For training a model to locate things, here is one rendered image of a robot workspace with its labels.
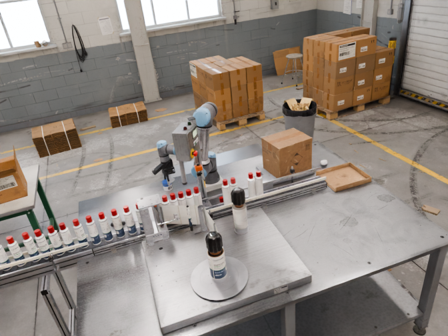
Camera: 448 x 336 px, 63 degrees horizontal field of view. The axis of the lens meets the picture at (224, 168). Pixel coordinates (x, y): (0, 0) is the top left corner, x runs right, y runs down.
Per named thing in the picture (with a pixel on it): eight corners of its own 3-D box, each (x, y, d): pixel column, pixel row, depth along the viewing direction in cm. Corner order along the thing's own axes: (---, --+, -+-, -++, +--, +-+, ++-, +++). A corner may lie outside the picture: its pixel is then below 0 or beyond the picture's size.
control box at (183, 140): (176, 161, 229) (171, 133, 219) (186, 148, 243) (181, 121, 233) (191, 161, 226) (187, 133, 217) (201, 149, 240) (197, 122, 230)
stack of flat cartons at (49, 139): (39, 158, 560) (31, 139, 544) (38, 145, 603) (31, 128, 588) (83, 147, 582) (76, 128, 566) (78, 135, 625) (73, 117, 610)
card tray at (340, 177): (335, 192, 261) (335, 187, 259) (315, 175, 283) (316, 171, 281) (371, 181, 268) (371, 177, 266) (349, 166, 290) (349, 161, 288)
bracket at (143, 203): (139, 210, 213) (138, 209, 212) (136, 200, 222) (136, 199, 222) (161, 203, 216) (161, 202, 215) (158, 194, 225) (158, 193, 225)
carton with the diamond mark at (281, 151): (279, 181, 278) (279, 149, 265) (263, 168, 297) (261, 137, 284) (311, 169, 288) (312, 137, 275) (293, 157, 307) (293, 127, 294)
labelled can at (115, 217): (117, 239, 232) (109, 213, 222) (117, 235, 236) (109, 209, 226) (125, 237, 233) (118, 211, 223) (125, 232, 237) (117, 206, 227)
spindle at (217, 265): (213, 285, 190) (207, 242, 176) (209, 273, 197) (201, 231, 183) (230, 279, 192) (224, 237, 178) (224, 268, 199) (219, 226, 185)
